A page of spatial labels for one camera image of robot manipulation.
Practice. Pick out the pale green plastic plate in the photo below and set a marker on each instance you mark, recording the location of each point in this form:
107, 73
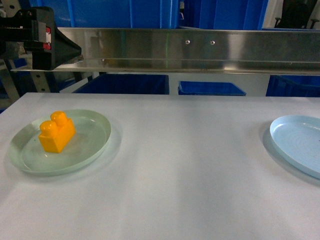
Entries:
93, 131

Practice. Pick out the black office chair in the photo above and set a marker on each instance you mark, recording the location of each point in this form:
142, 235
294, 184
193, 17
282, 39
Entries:
296, 14

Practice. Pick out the light blue plastic plate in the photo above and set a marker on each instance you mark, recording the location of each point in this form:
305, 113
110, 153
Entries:
297, 139

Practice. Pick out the blue bin lower middle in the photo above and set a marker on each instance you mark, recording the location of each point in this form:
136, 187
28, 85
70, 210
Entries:
198, 88

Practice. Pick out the yellow toy building block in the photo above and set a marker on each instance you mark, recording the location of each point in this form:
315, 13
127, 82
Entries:
57, 132

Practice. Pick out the large blue bin upper right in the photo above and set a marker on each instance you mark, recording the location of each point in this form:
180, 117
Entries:
225, 14

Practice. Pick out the stainless steel shelf rail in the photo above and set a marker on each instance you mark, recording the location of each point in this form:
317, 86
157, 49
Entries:
274, 52

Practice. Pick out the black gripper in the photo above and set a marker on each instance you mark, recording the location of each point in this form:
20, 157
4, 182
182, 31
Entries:
36, 29

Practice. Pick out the blue bin lower left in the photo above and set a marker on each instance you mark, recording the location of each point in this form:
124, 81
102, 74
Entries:
141, 84

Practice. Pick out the large blue bin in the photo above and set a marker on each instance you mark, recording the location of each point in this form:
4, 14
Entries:
129, 14
225, 14

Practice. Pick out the blue bin lower right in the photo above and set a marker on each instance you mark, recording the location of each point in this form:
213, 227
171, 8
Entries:
293, 86

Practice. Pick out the large blue bin upper left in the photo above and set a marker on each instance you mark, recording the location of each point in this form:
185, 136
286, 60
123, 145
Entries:
129, 14

